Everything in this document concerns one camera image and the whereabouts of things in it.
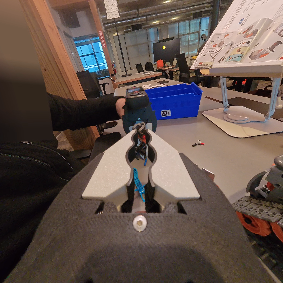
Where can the grey connector with red pin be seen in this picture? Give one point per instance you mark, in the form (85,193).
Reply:
(200,142)

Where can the black wall monitor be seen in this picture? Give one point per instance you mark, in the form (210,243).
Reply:
(165,50)

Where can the red sign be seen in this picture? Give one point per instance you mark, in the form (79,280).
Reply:
(102,38)

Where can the dark desk mat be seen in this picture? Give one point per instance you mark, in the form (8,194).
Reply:
(249,104)

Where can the black pole stand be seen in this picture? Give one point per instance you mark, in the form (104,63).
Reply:
(126,75)

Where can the white book stand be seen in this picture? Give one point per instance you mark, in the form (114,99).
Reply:
(243,126)

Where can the wooden top table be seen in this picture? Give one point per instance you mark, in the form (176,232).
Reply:
(137,77)

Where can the red fire extinguisher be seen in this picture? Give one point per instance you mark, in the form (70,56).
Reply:
(114,67)

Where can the person's left hand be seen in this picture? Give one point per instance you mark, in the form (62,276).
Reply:
(120,107)

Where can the blue storage bin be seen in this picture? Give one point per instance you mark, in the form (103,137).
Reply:
(176,104)

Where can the wooden post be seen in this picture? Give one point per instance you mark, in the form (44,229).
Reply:
(55,55)

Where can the grey orange toy arm assembly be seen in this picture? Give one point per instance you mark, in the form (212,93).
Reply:
(138,126)

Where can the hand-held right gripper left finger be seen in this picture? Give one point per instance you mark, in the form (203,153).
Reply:
(108,176)

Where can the tracked toy robot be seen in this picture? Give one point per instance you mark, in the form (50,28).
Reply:
(258,207)

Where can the person's left forearm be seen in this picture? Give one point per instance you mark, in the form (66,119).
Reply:
(84,112)

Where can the hanging paper sheet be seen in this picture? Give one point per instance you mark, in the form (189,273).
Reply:
(111,8)

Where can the instruction booklet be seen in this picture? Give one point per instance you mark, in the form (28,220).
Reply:
(243,33)

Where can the orange chair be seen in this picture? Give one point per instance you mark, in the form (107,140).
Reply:
(160,62)

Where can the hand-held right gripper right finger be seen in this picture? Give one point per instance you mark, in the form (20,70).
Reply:
(174,176)

